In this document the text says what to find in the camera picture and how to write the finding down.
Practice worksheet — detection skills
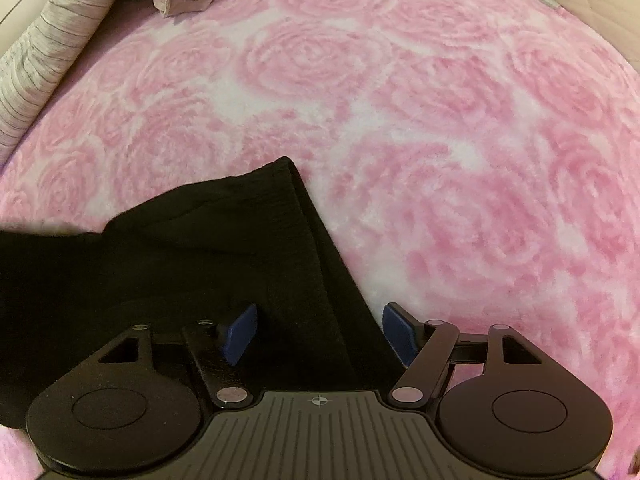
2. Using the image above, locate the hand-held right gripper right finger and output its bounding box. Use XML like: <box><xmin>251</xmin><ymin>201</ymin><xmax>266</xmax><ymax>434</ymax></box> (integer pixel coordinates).
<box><xmin>382</xmin><ymin>302</ymin><xmax>544</xmax><ymax>407</ymax></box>

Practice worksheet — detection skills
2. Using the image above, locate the black garment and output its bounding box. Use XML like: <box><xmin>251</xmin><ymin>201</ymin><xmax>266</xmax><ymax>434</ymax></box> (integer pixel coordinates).
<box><xmin>0</xmin><ymin>156</ymin><xmax>407</xmax><ymax>428</ymax></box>

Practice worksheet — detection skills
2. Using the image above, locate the pink rose-patterned blanket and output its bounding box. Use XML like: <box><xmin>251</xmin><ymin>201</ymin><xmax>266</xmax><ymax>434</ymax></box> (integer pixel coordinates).
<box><xmin>0</xmin><ymin>0</ymin><xmax>640</xmax><ymax>480</ymax></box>

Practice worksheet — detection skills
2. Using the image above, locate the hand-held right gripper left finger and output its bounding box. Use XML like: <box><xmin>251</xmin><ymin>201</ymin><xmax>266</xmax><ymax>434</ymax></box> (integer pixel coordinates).
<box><xmin>96</xmin><ymin>303</ymin><xmax>259</xmax><ymax>408</ymax></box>

